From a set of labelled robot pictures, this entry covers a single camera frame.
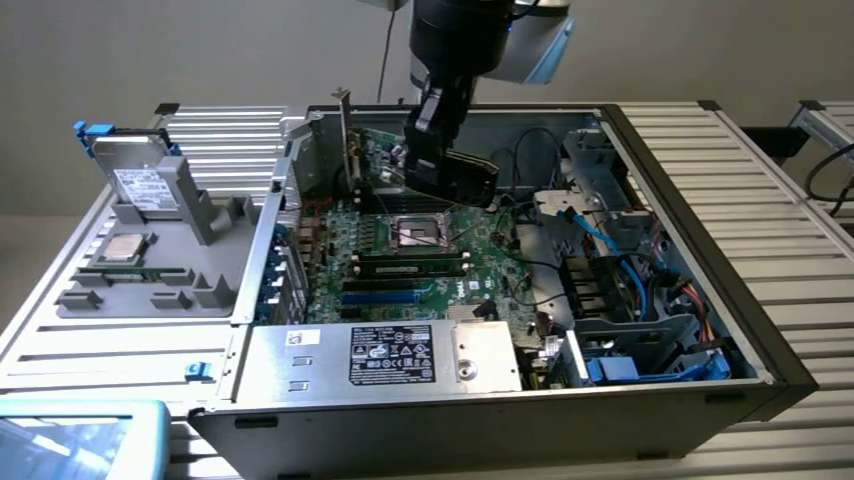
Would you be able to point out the grey metal disk bay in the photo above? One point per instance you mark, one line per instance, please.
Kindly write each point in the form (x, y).
(601, 170)

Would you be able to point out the black and grey PC case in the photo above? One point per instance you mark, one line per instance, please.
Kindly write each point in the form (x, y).
(468, 430)

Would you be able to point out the CPU socket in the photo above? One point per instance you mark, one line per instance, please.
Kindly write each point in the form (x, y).
(417, 231)

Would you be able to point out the black table connector bracket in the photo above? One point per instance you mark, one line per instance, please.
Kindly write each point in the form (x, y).
(770, 142)

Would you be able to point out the silver CPU chip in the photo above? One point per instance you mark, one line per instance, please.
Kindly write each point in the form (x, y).
(123, 248)

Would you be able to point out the grey plastic parts rack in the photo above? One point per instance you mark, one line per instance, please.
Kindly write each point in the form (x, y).
(181, 260)

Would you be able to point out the blue plastic latch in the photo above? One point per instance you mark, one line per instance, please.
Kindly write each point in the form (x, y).
(198, 371)

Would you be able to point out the black RAM stick with label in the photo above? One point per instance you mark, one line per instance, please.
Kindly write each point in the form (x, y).
(414, 270)

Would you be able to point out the green motherboard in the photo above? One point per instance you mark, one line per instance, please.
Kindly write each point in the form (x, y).
(494, 265)

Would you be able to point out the grey power supply unit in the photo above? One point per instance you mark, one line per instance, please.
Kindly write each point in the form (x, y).
(321, 360)

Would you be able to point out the grey metal side panel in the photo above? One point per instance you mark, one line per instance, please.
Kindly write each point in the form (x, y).
(127, 345)

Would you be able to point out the black RAM slots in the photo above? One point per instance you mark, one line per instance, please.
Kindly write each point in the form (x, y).
(408, 201)

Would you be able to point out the silver chipset heatsink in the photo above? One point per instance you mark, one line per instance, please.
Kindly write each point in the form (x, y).
(470, 314)

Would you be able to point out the black expansion slot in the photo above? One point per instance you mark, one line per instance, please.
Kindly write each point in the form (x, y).
(381, 286)

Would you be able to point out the green graphics card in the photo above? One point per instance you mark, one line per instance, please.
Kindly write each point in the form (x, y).
(374, 145)

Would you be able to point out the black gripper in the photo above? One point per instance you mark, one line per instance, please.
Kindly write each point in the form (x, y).
(437, 125)

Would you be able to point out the blue disk carrier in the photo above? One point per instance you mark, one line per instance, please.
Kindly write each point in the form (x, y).
(641, 367)

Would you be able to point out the green RAM stick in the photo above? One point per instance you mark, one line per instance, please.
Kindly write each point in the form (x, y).
(134, 273)

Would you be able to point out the blue expansion slot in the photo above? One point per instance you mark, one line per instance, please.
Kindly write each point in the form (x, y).
(377, 298)

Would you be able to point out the light blue tray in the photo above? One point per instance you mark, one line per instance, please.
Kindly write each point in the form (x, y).
(74, 440)

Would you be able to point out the hard disk with blue rails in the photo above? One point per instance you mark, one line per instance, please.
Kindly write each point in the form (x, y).
(137, 175)

